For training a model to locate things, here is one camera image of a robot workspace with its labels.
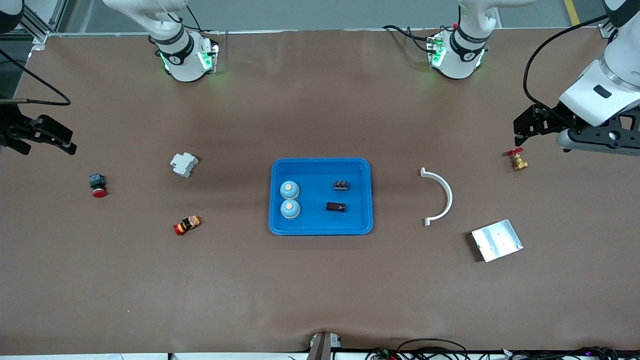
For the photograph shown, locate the red mushroom button black base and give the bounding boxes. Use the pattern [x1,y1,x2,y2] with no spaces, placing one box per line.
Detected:
[88,173,108,199]

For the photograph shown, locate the silver metal plate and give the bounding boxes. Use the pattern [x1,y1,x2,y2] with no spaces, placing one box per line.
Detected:
[470,219,524,263]

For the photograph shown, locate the white circuit breaker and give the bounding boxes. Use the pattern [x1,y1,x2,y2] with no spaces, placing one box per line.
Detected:
[169,152,199,179]

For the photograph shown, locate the red button orange body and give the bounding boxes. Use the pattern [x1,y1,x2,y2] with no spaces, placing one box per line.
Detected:
[173,215,202,237]

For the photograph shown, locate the blue plastic tray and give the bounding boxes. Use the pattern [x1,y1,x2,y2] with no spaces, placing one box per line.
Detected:
[268,158,374,236]

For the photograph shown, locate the metal table clamp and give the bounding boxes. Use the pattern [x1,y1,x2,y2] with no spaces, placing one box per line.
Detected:
[309,331,342,360]

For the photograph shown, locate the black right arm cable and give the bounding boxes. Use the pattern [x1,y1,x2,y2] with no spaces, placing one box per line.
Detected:
[0,47,72,107]

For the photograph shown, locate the brass valve red handle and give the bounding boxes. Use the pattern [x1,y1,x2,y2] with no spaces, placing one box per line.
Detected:
[506,147,529,172]

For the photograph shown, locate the white curved bracket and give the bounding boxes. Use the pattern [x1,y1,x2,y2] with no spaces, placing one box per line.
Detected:
[420,167,454,227]

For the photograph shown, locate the black left base cable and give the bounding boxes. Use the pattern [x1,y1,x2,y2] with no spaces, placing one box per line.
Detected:
[382,24,438,55]

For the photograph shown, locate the black base cable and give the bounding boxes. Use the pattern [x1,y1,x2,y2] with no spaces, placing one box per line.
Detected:
[186,4,221,36]
[382,24,438,55]

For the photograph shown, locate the black right base cable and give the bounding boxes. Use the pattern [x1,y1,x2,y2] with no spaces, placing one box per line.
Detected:
[186,4,221,36]

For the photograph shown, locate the black cable bundle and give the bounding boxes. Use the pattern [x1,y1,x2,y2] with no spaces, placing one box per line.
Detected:
[500,346,623,360]
[365,338,471,360]

